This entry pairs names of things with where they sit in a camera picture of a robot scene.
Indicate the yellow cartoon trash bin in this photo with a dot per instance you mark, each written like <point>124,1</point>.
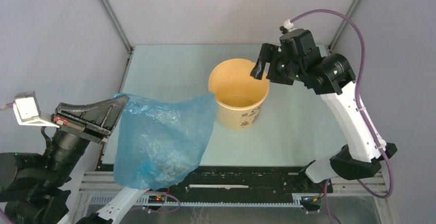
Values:
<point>238,94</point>

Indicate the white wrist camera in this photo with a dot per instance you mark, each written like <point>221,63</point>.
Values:
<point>286,27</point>
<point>27,111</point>

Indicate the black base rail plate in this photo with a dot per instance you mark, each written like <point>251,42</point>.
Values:
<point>246,183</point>

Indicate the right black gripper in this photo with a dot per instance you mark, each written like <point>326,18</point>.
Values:
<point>269,53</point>

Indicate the right small circuit board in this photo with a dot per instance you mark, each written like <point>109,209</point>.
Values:
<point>310,200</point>

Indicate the left small circuit board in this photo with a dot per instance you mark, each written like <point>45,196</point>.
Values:
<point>156,199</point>

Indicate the right aluminium frame post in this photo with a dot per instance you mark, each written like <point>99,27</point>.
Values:
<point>340,30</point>

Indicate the grey slotted cable duct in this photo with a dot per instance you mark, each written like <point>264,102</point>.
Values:
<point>295,203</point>

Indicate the aluminium frame post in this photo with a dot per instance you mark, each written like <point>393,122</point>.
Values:
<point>340,30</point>
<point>107,7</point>

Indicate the small circuit board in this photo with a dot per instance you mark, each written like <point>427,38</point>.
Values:
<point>156,199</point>
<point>310,200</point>

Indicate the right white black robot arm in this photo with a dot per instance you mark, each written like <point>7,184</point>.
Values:
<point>298,58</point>

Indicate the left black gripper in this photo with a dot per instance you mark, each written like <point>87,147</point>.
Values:
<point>96,118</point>

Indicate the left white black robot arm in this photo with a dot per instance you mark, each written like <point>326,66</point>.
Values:
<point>31,183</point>

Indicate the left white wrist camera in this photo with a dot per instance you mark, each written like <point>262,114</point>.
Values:
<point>27,111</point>

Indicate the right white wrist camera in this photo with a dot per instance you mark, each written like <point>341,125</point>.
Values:
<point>286,27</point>

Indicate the left aluminium frame post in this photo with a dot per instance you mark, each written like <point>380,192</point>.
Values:
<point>107,7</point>

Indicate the blue plastic trash bag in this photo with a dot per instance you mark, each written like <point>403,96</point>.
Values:
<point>160,143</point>

